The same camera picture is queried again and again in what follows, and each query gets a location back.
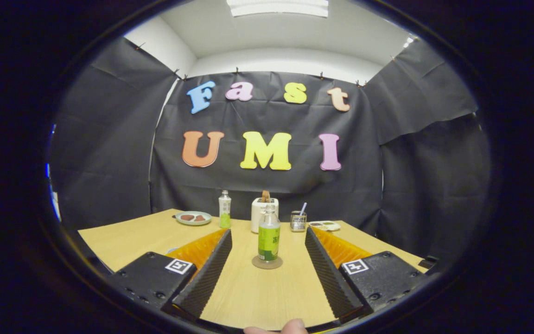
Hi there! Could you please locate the black backdrop cloth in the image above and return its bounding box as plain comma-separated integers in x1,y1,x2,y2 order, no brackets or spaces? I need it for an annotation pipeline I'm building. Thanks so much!
49,37,490,260

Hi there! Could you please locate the pale green plate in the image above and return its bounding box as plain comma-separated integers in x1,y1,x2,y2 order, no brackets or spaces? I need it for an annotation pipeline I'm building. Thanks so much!
175,211,212,226

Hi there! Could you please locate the green label juice bottle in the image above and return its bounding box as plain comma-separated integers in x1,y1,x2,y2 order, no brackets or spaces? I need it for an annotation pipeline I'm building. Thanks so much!
258,204,281,263

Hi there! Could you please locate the white toaster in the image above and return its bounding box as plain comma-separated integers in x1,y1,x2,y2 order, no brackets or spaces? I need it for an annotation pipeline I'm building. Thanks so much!
251,197,280,233

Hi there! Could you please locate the small capped green bottle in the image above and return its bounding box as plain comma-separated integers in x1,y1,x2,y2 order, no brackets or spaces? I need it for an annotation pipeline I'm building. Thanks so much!
218,190,232,229

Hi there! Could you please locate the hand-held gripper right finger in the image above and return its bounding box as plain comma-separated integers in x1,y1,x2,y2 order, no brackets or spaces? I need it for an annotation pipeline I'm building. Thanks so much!
305,226,430,324

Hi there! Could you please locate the round brown coaster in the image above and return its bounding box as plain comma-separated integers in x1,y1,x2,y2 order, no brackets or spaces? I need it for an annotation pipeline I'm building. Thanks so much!
252,255,283,270

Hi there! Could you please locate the wooden table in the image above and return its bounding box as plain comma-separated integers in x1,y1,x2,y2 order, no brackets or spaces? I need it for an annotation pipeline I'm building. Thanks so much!
78,209,430,331

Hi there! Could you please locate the metal mesh holder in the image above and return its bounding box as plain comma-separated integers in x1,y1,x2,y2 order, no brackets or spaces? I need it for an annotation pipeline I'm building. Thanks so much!
290,211,308,232

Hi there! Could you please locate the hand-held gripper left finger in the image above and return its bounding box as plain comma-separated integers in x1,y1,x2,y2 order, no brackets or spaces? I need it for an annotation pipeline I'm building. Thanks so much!
109,227,233,321

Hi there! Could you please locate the white divided dish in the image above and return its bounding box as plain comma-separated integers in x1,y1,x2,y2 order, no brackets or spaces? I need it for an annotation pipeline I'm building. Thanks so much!
308,220,342,232

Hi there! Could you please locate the ceiling light panel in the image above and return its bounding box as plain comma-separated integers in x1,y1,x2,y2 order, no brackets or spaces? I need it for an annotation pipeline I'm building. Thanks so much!
226,0,329,18

